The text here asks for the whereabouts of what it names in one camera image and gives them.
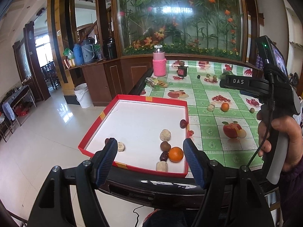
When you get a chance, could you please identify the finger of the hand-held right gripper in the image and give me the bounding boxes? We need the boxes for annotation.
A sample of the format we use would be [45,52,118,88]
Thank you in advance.
[239,89,261,99]
[219,75,253,89]

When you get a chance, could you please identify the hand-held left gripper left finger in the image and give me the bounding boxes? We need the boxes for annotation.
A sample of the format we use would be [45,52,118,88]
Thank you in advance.
[27,138,119,227]

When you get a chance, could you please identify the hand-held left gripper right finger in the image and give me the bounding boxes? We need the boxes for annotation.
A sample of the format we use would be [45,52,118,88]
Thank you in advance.
[183,138,273,227]

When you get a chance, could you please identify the red cardboard box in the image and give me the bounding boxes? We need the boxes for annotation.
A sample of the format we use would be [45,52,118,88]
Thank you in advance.
[78,95,190,178]

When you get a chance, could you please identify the person's right forearm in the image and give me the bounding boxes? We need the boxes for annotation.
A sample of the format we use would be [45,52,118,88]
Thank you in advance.
[279,157,303,227]

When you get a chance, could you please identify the person's right hand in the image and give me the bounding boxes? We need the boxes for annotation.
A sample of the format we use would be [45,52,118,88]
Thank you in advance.
[257,111,303,173]

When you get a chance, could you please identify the black tea jar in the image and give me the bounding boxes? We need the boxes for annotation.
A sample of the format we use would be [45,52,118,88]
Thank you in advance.
[177,61,189,79]

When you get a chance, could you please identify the person's dark clothing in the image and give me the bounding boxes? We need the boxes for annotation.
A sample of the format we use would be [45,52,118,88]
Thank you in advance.
[142,208,201,227]

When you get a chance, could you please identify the white plastic bucket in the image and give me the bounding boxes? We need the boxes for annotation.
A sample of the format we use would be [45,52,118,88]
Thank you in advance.
[74,83,93,109]

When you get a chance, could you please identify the pink knit-sleeved thermos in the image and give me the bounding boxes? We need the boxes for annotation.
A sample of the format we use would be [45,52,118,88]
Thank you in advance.
[153,44,167,77]

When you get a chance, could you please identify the clear biscuit packet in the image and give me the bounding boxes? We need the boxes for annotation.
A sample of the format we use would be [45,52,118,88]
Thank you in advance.
[145,77,167,89]

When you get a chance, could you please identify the flower-painted glass screen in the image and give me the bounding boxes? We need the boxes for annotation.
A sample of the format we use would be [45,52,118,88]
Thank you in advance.
[114,0,247,61]

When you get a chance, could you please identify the dark wooden chairs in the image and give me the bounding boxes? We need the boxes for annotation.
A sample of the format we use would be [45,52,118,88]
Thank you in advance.
[40,61,61,90]

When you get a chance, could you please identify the cloth-covered side table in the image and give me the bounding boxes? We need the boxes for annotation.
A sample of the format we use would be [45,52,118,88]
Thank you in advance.
[0,85,37,135]

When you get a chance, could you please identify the blue jug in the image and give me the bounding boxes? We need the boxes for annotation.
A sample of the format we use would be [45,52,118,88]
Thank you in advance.
[73,44,84,66]

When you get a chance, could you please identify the grey thermos jug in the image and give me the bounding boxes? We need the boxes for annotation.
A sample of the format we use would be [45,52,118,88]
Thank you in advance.
[81,39,96,64]

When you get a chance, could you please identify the black kettle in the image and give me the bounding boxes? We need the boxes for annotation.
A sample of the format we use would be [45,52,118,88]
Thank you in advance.
[104,37,118,60]

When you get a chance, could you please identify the green bag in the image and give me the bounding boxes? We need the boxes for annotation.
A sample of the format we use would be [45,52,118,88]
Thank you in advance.
[63,48,75,60]

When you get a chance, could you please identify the black floor cable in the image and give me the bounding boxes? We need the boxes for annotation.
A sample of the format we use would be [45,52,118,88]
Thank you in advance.
[133,204,145,227]

